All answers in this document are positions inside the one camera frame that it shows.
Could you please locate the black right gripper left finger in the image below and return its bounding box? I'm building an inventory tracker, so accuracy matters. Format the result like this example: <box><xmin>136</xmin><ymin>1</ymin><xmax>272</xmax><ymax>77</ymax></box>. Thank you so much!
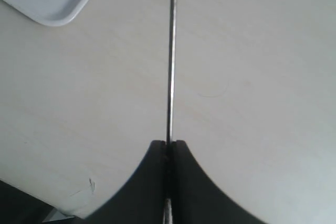
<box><xmin>83</xmin><ymin>140</ymin><xmax>166</xmax><ymax>223</ymax></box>

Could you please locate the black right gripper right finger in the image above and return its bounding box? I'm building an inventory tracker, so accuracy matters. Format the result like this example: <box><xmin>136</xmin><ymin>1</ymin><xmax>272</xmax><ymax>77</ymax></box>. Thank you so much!
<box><xmin>170</xmin><ymin>140</ymin><xmax>263</xmax><ymax>223</ymax></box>

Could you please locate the thin metal skewer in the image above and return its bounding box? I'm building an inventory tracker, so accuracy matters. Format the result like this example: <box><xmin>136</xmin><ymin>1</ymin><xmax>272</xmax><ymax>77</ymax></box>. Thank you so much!
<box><xmin>163</xmin><ymin>0</ymin><xmax>177</xmax><ymax>223</ymax></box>

